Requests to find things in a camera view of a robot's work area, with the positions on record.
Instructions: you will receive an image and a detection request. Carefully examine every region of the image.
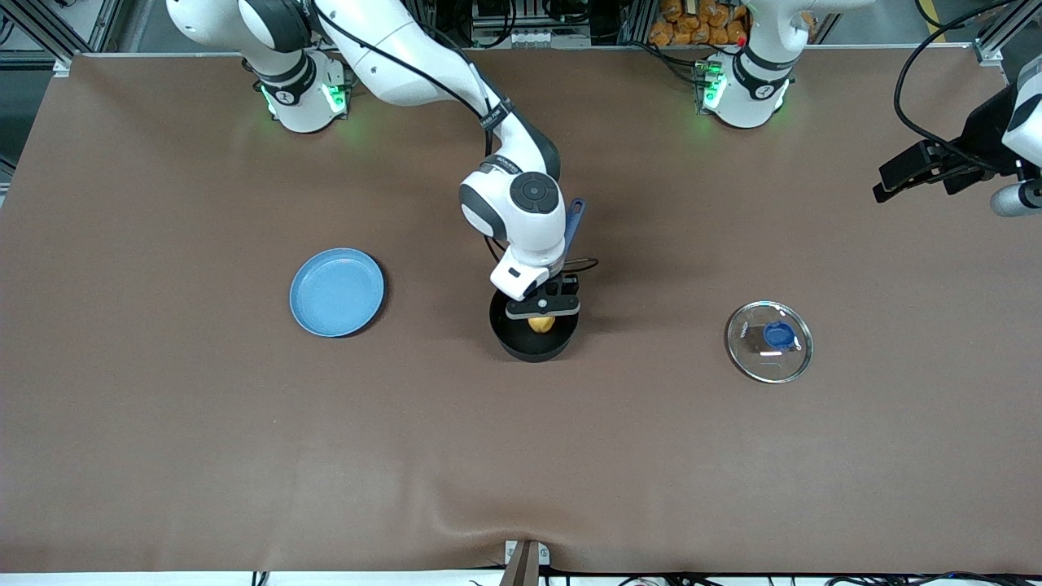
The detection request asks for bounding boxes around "glass lid blue knob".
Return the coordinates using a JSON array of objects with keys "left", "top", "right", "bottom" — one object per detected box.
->
[{"left": 725, "top": 300, "right": 815, "bottom": 384}]

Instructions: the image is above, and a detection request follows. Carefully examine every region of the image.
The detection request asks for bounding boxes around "brown table mat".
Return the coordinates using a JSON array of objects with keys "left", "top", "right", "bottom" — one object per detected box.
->
[{"left": 0, "top": 47, "right": 1042, "bottom": 575}]

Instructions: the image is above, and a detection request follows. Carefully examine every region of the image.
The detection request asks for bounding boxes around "blue round plate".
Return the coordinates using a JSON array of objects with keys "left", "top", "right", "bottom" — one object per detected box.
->
[{"left": 289, "top": 247, "right": 386, "bottom": 339}]

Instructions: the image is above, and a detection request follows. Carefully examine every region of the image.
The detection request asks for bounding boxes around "white power strip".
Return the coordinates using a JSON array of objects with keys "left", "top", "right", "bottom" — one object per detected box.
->
[{"left": 476, "top": 28, "right": 591, "bottom": 48}]

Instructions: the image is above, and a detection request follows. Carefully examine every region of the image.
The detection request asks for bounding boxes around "bag of orange items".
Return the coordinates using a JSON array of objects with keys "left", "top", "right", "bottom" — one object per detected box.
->
[{"left": 649, "top": 0, "right": 750, "bottom": 47}]

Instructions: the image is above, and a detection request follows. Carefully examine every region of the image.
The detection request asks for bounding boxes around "black pot blue handle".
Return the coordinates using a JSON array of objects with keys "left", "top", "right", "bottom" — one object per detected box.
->
[{"left": 488, "top": 199, "right": 587, "bottom": 363}]

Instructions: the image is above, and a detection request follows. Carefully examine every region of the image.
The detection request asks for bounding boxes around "aluminium frame post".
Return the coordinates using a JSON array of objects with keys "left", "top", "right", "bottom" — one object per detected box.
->
[
  {"left": 973, "top": 0, "right": 1042, "bottom": 68},
  {"left": 0, "top": 0, "right": 123, "bottom": 78}
]

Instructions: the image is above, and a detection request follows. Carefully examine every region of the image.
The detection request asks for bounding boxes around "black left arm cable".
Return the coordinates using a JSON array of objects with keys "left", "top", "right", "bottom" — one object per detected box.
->
[{"left": 893, "top": 0, "right": 1018, "bottom": 170}]

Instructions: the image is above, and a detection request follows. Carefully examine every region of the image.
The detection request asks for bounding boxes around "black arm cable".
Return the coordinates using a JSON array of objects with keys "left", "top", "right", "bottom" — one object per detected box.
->
[
  {"left": 313, "top": 0, "right": 601, "bottom": 275},
  {"left": 893, "top": 0, "right": 1018, "bottom": 170}
]

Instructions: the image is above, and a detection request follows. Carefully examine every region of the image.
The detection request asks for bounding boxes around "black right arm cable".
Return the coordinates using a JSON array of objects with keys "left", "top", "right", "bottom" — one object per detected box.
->
[{"left": 313, "top": 0, "right": 601, "bottom": 275}]

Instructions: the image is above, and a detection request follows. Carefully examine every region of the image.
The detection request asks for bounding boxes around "metal table edge bracket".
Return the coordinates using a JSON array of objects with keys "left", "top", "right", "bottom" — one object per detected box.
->
[{"left": 503, "top": 539, "right": 551, "bottom": 586}]

